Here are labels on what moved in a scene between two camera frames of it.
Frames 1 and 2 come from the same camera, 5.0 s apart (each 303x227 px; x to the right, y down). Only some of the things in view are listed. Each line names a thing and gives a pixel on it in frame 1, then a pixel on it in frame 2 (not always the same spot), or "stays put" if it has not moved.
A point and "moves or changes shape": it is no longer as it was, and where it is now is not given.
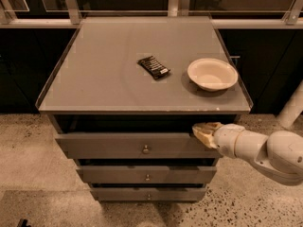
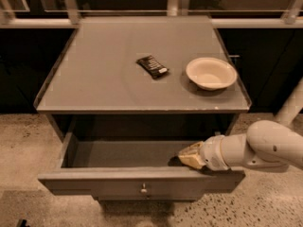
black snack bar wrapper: [156, 69] stays put
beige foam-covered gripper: [225, 138] to [212, 152]
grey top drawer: [133, 146] moves or changes shape
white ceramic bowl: [212, 75] stays put
